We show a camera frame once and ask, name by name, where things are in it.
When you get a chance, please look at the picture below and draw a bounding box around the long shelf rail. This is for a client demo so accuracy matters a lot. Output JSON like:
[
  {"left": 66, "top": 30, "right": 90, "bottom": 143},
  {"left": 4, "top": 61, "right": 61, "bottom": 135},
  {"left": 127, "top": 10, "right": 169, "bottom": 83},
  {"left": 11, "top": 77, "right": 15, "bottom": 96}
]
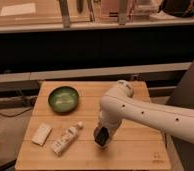
[{"left": 0, "top": 62, "right": 191, "bottom": 83}]

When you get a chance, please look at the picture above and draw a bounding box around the dark robot base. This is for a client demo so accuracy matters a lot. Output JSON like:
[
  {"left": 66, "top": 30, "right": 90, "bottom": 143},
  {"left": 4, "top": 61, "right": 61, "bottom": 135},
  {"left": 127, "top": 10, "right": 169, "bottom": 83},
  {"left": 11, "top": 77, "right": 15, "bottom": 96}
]
[{"left": 165, "top": 61, "right": 194, "bottom": 171}]

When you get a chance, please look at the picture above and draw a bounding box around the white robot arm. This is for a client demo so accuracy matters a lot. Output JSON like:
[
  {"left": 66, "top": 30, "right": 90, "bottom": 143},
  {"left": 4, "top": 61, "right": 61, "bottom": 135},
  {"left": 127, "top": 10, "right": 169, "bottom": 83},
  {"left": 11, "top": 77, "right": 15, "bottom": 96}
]
[{"left": 94, "top": 80, "right": 194, "bottom": 148}]

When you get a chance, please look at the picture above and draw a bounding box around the black cable on floor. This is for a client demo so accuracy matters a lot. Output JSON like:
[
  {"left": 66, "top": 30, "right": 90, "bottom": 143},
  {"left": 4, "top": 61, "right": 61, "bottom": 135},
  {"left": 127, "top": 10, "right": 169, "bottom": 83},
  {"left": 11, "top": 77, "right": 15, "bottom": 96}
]
[{"left": 0, "top": 105, "right": 34, "bottom": 119}]

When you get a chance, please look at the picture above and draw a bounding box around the black rectangular eraser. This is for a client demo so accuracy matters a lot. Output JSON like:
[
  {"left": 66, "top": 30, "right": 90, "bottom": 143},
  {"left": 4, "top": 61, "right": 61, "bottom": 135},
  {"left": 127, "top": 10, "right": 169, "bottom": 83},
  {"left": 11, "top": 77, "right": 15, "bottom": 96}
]
[{"left": 94, "top": 127, "right": 110, "bottom": 148}]

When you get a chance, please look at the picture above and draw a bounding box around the green ceramic bowl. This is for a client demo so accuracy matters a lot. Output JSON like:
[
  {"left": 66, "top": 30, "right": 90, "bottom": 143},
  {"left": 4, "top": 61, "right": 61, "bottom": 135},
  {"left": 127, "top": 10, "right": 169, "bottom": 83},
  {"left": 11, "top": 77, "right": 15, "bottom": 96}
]
[{"left": 48, "top": 86, "right": 79, "bottom": 114}]

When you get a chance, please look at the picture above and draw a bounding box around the white squeeze bottle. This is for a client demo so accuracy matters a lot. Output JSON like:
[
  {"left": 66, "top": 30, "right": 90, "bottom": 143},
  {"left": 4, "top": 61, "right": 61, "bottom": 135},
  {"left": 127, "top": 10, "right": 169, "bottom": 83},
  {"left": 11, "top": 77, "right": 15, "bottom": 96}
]
[{"left": 51, "top": 121, "right": 83, "bottom": 156}]

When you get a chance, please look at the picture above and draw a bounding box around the white flat packet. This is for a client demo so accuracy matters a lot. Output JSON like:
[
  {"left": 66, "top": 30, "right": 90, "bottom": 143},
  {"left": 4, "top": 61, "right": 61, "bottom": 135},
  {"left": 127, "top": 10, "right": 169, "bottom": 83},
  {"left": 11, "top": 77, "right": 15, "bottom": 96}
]
[{"left": 32, "top": 123, "right": 52, "bottom": 146}]

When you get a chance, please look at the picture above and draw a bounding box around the white paper sheet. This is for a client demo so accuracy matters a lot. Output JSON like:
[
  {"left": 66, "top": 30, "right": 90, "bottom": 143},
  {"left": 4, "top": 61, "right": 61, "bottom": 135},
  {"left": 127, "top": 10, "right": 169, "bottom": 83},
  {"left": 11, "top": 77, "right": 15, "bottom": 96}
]
[{"left": 0, "top": 3, "right": 36, "bottom": 16}]

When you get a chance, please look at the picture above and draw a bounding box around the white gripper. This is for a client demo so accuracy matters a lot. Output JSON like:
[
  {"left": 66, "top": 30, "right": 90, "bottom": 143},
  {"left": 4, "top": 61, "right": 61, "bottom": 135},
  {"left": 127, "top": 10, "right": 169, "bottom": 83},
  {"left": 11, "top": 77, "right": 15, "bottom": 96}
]
[{"left": 98, "top": 111, "right": 122, "bottom": 137}]

